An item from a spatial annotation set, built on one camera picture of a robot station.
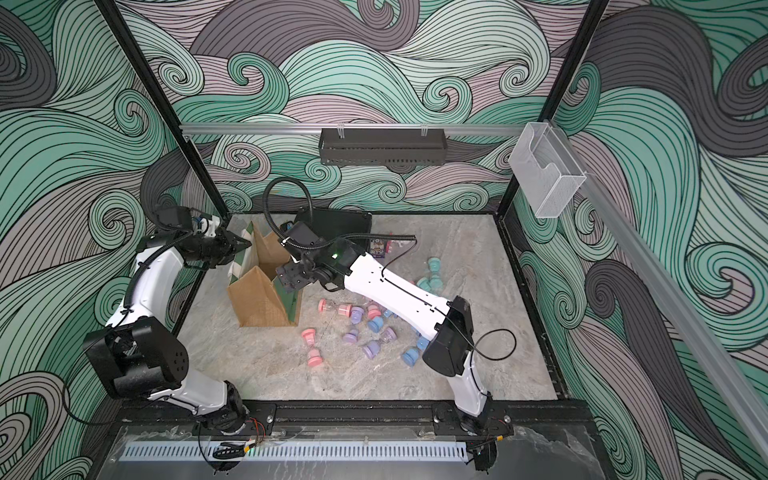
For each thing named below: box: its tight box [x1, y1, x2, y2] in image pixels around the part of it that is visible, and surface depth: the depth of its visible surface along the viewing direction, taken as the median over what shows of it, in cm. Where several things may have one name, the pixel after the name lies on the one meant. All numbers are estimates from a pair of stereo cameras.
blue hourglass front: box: [401, 346, 420, 367], surface depth 85 cm
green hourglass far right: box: [428, 257, 441, 272], surface depth 103 cm
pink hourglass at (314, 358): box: [301, 328, 323, 367], surface depth 86 cm
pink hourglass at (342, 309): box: [317, 298, 353, 318], surface depth 92 cm
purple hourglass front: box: [362, 326, 398, 360], surface depth 86 cm
